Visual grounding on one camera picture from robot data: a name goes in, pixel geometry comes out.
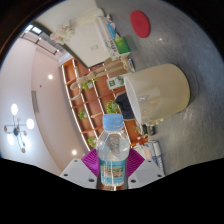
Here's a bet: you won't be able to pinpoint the grey curtain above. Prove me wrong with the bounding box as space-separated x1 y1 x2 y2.
21 31 65 57

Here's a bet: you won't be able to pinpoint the cream ceramic mug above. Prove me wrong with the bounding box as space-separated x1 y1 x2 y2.
123 63 191 127

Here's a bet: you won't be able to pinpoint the window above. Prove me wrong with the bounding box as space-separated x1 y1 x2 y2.
23 23 44 36

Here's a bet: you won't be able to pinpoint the clear blue-capped water bottle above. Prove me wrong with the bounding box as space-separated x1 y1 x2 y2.
95 113 132 188

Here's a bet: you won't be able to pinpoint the flat round red coaster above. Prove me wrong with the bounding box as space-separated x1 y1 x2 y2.
129 9 151 39

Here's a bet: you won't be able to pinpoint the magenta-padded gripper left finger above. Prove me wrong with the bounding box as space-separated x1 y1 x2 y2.
59 148 101 190

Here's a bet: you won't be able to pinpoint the stack of dark books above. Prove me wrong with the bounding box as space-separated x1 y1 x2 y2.
141 123 158 141

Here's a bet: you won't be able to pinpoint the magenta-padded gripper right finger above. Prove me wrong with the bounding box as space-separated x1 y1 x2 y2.
124 148 166 190

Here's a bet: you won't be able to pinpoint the green tissue box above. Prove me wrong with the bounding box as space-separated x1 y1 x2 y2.
105 36 131 62

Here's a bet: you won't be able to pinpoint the small green white carton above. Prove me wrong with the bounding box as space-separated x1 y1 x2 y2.
106 75 125 90

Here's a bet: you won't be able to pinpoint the ceiling lights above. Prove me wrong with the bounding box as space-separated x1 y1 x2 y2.
3 73 79 158

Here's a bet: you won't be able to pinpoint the wooden shelf unit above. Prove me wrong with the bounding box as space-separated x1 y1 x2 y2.
60 56 149 155

